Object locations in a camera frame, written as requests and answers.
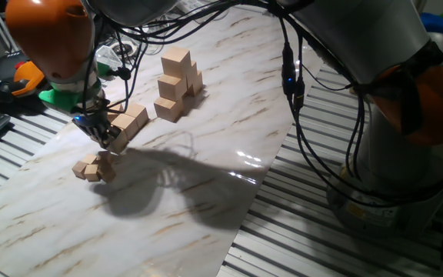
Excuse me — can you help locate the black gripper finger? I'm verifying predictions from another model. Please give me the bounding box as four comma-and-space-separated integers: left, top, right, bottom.
102, 125, 122, 152
86, 129, 105, 148

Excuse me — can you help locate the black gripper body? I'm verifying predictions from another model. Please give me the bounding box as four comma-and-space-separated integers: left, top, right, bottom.
71, 113, 111, 138

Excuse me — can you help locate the large wooden cube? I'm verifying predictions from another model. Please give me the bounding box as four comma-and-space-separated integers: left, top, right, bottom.
162, 46, 192, 78
185, 60, 199, 89
153, 95, 185, 123
188, 70, 205, 98
157, 72, 188, 102

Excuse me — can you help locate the orange black teach pendant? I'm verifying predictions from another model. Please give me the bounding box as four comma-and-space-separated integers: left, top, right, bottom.
0, 52, 47, 105

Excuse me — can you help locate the marble pattern mat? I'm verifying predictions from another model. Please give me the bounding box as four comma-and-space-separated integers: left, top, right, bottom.
0, 3, 334, 277

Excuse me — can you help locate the green wrist mount flange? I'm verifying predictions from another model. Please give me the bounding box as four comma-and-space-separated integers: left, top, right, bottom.
38, 61, 111, 115

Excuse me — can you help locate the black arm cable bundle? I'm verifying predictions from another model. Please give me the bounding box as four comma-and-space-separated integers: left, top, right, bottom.
82, 0, 443, 209

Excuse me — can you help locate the black cable connector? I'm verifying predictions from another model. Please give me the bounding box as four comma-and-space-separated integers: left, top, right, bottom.
281, 42, 306, 111

